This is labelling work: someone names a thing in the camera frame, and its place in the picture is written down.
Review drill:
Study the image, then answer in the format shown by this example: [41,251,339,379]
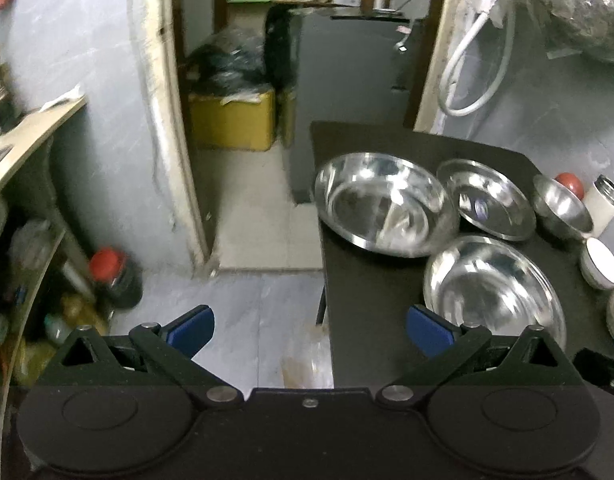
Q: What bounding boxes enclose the steel plate with sticker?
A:
[436,158,536,242]

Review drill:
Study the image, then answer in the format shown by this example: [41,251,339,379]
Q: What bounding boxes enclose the white thermos jar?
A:
[583,174,614,237]

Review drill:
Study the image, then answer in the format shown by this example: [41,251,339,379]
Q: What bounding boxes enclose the wooden shelf board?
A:
[0,96,86,192]

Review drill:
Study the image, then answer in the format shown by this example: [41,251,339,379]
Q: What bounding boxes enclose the white flexible hose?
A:
[436,1,518,118]

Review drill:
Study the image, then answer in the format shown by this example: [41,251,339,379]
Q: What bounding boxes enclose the red round ball lid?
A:
[556,172,585,200]

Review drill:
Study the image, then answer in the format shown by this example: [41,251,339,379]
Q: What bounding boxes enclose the large deep steel bowl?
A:
[311,152,459,258]

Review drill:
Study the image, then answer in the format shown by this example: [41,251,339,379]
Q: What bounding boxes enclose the wide steel plate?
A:
[423,235,568,348]

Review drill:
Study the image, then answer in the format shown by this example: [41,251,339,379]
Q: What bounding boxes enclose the white ceramic bowl red rim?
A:
[580,237,614,290]

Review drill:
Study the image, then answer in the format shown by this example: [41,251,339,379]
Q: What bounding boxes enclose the dark grey cabinet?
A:
[264,4,424,204]

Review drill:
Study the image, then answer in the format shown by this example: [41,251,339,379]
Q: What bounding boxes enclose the black plastic bag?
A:
[185,25,271,96]

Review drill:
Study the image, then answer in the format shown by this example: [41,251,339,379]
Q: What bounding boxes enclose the red capped bottle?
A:
[89,247,143,309]

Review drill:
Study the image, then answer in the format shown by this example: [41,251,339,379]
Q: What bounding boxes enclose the yellow box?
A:
[189,90,275,152]

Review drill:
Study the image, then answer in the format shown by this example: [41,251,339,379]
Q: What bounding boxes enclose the small round steel bowl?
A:
[532,174,594,242]

